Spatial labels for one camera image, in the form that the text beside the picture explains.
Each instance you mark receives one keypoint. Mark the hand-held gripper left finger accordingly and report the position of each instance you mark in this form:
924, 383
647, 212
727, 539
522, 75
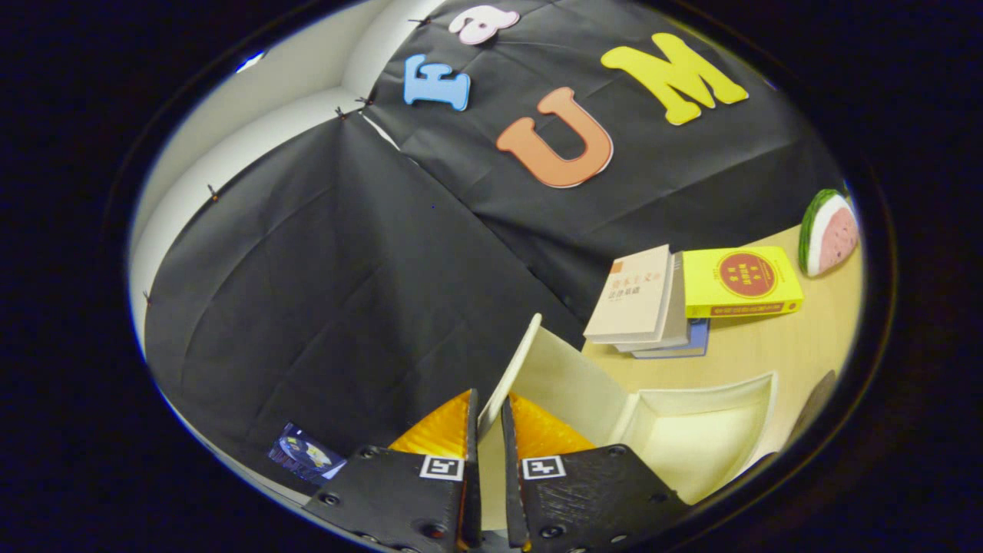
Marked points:
392, 491

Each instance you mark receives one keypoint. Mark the yellow book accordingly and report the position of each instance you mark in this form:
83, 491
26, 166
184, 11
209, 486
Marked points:
737, 280

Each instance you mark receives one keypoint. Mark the watermelon slice plush toy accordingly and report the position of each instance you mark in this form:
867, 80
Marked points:
829, 234

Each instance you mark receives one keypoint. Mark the brown fuzzy shoe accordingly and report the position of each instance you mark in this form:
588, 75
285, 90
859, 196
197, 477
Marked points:
814, 403

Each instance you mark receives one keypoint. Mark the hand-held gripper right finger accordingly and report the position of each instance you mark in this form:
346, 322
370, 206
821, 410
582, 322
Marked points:
591, 491

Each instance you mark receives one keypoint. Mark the blue book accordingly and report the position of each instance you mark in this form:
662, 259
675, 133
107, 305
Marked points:
697, 342

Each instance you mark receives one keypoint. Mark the beige book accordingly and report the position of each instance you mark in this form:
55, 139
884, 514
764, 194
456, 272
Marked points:
633, 292

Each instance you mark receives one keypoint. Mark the cream fabric storage box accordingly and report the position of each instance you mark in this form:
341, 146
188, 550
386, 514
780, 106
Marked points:
691, 438

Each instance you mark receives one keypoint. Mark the blue printed card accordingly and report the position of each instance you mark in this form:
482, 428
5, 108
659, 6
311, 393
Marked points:
303, 453

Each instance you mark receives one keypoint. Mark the white book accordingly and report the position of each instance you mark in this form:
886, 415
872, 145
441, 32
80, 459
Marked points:
679, 322

